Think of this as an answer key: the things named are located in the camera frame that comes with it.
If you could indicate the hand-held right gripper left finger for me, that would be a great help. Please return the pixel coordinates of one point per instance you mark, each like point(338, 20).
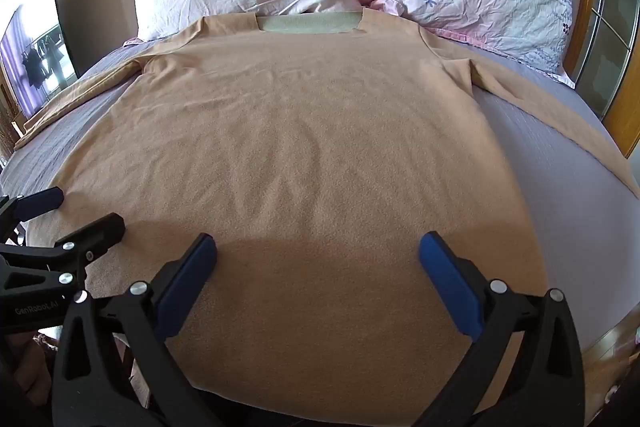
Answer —
point(186, 279)

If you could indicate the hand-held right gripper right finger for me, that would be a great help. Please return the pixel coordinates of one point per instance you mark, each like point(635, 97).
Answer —
point(447, 282)

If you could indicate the grey bed sheet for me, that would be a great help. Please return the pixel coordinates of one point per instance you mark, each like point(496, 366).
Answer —
point(550, 187)

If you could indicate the window with purple curtain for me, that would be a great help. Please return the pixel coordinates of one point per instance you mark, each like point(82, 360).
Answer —
point(37, 57)

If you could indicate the tan long-sleeved shirt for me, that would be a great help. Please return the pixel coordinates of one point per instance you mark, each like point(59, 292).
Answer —
point(300, 157)

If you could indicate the wooden headboard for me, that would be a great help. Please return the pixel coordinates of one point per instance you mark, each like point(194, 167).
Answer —
point(607, 42)

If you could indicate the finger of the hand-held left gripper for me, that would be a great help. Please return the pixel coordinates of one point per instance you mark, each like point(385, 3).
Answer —
point(37, 203)
point(97, 234)

